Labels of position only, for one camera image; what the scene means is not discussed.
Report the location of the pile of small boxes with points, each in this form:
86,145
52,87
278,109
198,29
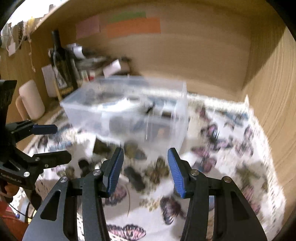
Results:
97,63

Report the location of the pink paper sheet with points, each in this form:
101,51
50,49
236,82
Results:
87,27

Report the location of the butterfly print tablecloth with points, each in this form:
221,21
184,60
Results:
185,173

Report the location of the clear plastic storage box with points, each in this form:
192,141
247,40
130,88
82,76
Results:
129,109

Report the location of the dark small object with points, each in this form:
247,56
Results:
135,178

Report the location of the white cylindrical cup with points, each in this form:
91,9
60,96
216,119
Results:
31,99

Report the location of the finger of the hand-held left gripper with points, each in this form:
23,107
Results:
44,129
52,158

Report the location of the dark wine bottle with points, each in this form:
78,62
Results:
60,67

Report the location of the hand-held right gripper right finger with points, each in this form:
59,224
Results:
176,172

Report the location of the green paper sheet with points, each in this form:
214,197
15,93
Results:
127,16

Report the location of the person's left hand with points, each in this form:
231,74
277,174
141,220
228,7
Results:
10,188

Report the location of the white paper card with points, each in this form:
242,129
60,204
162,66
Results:
49,80

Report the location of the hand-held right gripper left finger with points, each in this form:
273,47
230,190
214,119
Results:
115,171

